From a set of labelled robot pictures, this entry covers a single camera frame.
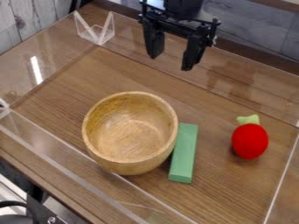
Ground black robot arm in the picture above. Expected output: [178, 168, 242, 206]
[138, 0, 220, 71]

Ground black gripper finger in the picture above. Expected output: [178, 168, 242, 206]
[181, 27, 212, 71]
[142, 19, 164, 59]

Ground green rectangular block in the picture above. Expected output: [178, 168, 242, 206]
[168, 122, 198, 184]

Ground red plush fruit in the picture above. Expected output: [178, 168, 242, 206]
[230, 114, 268, 159]

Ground clear acrylic tray walls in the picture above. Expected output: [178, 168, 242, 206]
[0, 7, 299, 224]

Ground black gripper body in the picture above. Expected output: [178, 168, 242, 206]
[138, 0, 220, 46]

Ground wooden bowl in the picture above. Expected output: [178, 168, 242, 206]
[81, 91, 178, 175]

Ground black metal bracket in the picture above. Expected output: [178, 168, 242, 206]
[25, 195, 68, 224]

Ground black cable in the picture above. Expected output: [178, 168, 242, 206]
[0, 200, 40, 224]

